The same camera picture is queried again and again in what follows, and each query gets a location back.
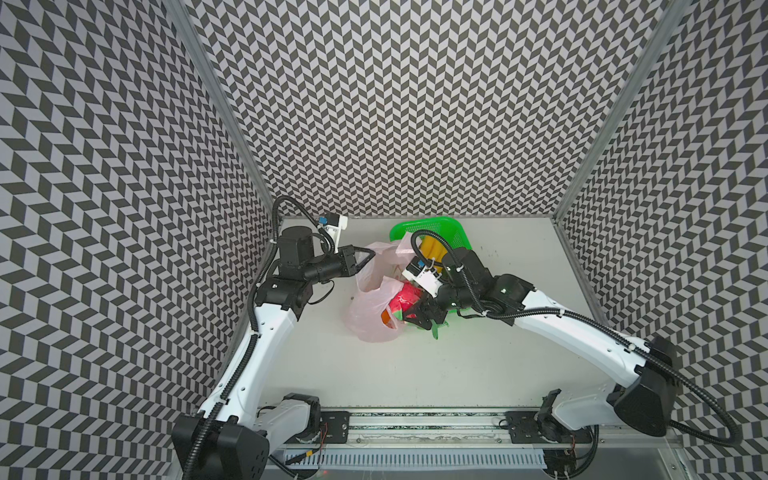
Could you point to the aluminium corner post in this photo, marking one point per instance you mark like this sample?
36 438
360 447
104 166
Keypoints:
179 17
659 39

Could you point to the aluminium corner post right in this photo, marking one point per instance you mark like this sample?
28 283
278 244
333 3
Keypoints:
659 39

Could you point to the white vented cable tray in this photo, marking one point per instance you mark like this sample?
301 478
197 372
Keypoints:
424 460

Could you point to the green plastic basket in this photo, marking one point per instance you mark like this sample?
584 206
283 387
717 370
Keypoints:
447 227

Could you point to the pink plastic bag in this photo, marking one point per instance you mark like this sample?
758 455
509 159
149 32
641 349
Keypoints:
376 285

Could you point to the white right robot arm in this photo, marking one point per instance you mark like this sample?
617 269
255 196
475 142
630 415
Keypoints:
639 391

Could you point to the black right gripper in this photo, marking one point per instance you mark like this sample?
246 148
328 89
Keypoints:
426 306

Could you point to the aluminium corner post left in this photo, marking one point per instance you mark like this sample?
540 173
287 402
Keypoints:
179 17

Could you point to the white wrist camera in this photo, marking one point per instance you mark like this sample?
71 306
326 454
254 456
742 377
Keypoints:
334 224
424 275

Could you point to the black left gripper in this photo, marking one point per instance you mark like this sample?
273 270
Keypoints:
348 258

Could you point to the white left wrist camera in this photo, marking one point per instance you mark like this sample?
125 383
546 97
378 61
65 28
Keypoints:
334 224

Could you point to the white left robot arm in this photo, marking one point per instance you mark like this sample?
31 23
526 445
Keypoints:
231 436

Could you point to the yellow fake banana bunch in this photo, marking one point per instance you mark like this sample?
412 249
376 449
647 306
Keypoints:
433 251

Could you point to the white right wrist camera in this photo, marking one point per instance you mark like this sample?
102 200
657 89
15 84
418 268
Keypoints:
424 275

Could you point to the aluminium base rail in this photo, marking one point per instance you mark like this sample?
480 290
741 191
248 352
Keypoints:
462 427

